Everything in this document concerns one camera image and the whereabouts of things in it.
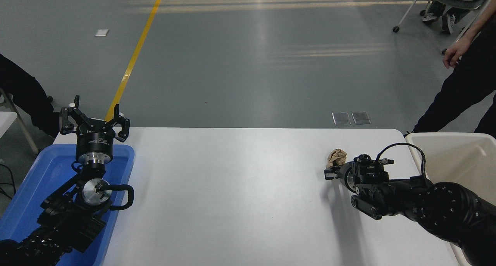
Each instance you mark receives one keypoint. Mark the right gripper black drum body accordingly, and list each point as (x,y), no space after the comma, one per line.
(344,175)

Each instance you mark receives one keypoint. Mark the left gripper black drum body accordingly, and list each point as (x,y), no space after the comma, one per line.
(95,142)

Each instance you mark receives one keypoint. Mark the tan paper ball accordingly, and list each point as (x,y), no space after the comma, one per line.
(337,156)

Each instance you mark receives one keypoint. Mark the person's forearm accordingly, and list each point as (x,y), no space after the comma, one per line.
(480,24)

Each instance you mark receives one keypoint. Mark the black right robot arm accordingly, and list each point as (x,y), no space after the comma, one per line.
(445,208)

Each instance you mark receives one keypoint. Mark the person's hand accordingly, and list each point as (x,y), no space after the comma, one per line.
(456,51)

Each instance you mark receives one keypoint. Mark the metal floor plate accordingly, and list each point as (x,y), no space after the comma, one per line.
(360,117)
(341,118)

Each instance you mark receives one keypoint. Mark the blue plastic tray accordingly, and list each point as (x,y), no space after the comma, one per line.
(46,169)

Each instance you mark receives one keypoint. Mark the grey metal chair leg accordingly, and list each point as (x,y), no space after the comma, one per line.
(23,130)

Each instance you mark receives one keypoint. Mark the seated person in black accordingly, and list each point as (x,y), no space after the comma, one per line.
(19,91)

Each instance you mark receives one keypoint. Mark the small white side table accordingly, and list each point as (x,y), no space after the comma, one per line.
(6,120)

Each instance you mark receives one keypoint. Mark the large pale bin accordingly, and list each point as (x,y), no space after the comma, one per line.
(457,157)

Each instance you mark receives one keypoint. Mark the standing person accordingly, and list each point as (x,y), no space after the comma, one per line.
(465,88)

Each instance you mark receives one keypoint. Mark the wheeled grey chair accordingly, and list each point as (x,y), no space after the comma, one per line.
(410,6)

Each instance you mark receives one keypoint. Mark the person on wheeled chair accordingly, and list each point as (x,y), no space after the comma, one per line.
(447,24)

